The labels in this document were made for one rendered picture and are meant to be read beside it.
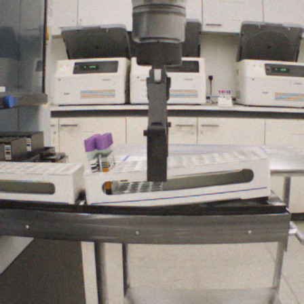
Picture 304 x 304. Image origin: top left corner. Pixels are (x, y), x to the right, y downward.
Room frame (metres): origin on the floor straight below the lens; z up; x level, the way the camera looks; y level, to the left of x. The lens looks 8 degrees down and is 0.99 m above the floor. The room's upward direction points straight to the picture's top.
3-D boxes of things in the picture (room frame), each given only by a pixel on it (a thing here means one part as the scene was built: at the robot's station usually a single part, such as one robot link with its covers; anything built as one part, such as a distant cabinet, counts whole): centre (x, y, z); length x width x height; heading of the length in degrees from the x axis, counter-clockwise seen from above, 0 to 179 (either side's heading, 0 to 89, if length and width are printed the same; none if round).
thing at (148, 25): (0.67, -0.01, 1.10); 0.09 x 0.09 x 0.06
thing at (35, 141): (1.15, 0.35, 0.85); 0.12 x 0.02 x 0.06; 176
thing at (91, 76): (3.30, 0.47, 1.22); 0.62 x 0.56 x 0.64; 175
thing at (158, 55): (0.67, -0.01, 1.03); 0.08 x 0.07 x 0.09; 177
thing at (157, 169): (0.60, -0.01, 0.89); 0.03 x 0.01 x 0.07; 87
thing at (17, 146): (0.99, 0.36, 0.85); 0.12 x 0.02 x 0.06; 177
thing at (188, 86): (3.27, -0.12, 1.24); 0.62 x 0.56 x 0.69; 178
